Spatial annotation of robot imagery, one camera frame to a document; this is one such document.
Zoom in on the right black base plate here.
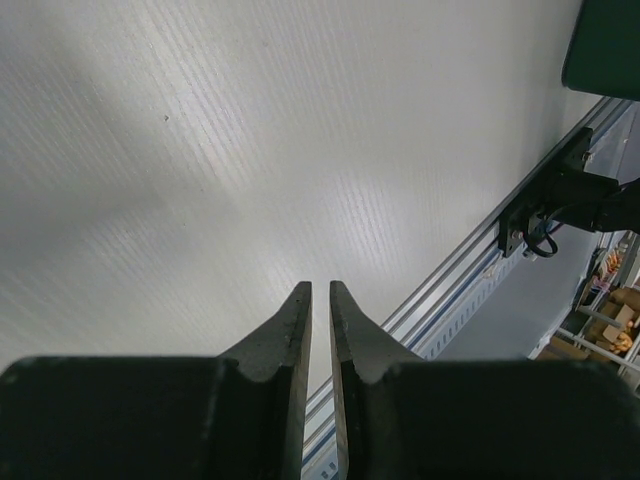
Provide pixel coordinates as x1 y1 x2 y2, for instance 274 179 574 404
497 127 594 258

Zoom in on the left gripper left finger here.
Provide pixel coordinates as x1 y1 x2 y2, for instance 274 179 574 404
1 282 312 479

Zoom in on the green divided organizer tray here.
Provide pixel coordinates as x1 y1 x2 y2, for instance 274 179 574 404
561 0 639 101

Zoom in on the white slotted cable duct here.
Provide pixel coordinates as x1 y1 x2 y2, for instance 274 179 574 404
302 99 639 479

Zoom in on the aluminium mounting rail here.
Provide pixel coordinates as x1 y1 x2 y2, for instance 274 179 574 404
302 97 631 451

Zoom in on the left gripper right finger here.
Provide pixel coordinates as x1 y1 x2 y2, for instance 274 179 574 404
329 281 639 479

